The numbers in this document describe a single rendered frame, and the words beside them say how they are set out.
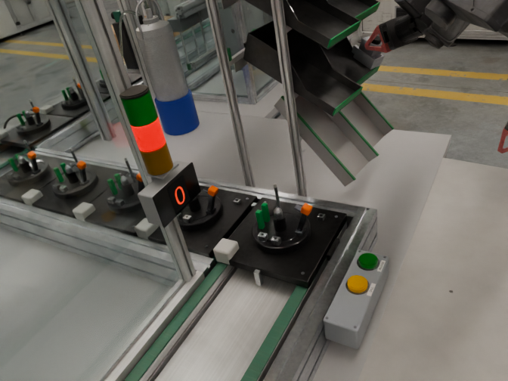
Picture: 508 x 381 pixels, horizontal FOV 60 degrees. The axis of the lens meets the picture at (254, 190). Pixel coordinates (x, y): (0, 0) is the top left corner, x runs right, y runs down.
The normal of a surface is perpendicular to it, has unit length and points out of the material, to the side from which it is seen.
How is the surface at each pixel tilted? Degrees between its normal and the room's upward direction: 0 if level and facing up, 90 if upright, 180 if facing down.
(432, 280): 0
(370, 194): 0
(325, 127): 45
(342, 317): 0
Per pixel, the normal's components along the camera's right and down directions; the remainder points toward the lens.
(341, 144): 0.42, -0.39
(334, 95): 0.17, -0.62
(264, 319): -0.17, -0.81
